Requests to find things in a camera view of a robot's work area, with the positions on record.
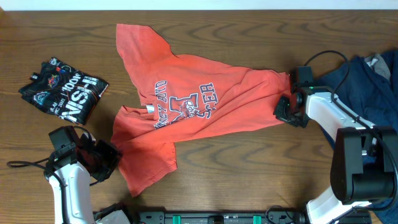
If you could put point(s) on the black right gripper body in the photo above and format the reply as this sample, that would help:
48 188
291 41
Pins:
283 111

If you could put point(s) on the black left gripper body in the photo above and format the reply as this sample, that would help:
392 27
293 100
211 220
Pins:
103 158

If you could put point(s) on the orange printed t-shirt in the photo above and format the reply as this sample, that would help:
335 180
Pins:
183 97

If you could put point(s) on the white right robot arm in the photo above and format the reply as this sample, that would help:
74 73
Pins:
364 164

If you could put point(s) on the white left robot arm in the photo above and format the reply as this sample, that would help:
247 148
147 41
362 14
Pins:
73 166

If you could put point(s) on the navy blue garment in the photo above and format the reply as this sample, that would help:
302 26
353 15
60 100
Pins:
368 85

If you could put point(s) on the folded black printed t-shirt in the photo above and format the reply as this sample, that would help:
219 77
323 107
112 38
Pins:
64 91

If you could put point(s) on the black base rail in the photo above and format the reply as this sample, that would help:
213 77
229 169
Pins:
273 215

